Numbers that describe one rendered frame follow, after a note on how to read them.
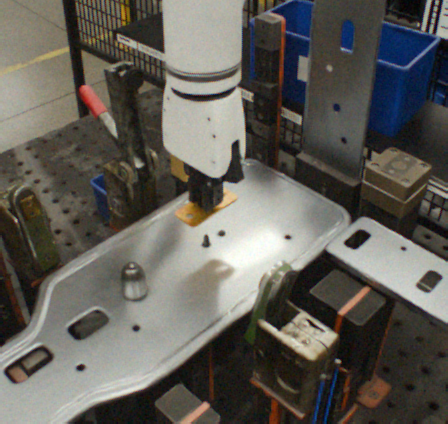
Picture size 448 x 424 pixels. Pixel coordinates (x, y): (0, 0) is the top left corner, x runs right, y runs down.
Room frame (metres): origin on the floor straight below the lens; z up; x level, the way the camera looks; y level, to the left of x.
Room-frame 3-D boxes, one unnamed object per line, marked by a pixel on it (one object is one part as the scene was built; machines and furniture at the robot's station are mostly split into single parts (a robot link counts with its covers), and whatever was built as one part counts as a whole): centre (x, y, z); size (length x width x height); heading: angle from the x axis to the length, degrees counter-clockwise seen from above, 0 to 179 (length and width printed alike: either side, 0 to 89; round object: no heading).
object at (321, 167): (0.78, -0.17, 0.85); 0.12 x 0.03 x 0.30; 45
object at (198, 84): (0.61, 0.02, 1.26); 0.09 x 0.08 x 0.03; 45
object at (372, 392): (0.57, -0.23, 0.84); 0.11 x 0.06 x 0.29; 45
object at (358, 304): (0.53, -0.16, 0.84); 0.11 x 0.10 x 0.28; 45
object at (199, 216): (0.61, 0.02, 1.07); 0.08 x 0.04 x 0.01; 136
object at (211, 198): (0.59, 0.01, 1.11); 0.03 x 0.03 x 0.07; 45
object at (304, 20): (0.98, -0.21, 1.10); 0.30 x 0.17 x 0.13; 53
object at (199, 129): (0.60, 0.02, 1.20); 0.10 x 0.07 x 0.11; 45
